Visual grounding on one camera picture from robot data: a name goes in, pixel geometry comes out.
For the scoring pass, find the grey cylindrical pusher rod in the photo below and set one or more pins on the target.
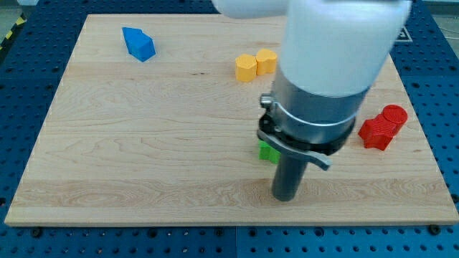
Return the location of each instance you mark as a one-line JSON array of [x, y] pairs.
[[288, 176]]

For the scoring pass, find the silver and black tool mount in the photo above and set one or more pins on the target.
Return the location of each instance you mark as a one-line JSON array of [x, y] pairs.
[[306, 127]]

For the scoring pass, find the green star block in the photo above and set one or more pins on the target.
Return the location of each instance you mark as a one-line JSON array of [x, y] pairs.
[[266, 152]]

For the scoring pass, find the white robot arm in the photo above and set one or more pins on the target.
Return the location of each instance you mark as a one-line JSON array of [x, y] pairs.
[[330, 55]]

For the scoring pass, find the red star block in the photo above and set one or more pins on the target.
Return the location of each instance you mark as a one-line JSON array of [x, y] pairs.
[[378, 132]]

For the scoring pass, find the red circle block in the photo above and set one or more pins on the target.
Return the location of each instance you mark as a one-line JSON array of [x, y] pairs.
[[394, 119]]

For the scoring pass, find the yellow heart block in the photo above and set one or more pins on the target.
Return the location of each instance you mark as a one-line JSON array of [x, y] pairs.
[[266, 61]]

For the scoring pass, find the yellow hexagon block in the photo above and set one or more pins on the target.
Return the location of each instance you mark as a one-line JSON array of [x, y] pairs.
[[245, 68]]

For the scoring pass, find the wooden board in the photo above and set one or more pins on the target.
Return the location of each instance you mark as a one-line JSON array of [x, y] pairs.
[[172, 141]]

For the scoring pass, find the blue pentagon block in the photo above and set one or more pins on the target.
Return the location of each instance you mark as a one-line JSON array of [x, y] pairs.
[[139, 45]]

